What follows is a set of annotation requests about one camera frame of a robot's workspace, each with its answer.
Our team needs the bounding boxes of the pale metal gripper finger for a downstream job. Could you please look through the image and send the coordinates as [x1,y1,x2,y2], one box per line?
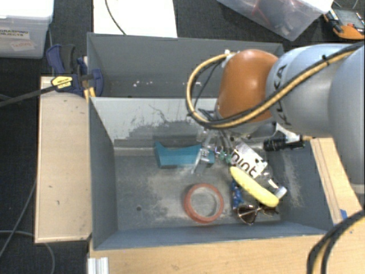
[204,150,216,167]
[192,149,206,175]

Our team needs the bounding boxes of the teal blue block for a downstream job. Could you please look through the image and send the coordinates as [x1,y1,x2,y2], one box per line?
[154,141,202,170]

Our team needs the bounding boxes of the clear bottle with white label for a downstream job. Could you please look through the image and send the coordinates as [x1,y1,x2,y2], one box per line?
[231,140,288,199]

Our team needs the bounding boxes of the grey metal bin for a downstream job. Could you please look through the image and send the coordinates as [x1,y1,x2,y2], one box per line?
[86,32,335,251]

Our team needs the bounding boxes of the small blue toy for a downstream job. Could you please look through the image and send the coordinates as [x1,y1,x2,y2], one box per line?
[229,180,244,211]

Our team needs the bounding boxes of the yellow banana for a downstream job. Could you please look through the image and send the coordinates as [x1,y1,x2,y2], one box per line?
[229,166,280,208]

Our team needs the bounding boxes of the brown sunglasses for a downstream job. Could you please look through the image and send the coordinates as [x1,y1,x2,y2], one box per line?
[236,203,279,226]

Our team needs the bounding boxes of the pale wood board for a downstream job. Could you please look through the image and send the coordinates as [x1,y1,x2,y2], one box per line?
[34,75,94,244]

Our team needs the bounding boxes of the red ring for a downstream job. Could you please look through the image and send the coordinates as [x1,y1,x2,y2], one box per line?
[182,183,225,225]

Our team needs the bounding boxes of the black cylinder on white bracket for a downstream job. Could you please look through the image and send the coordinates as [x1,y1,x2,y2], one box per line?
[263,124,306,152]

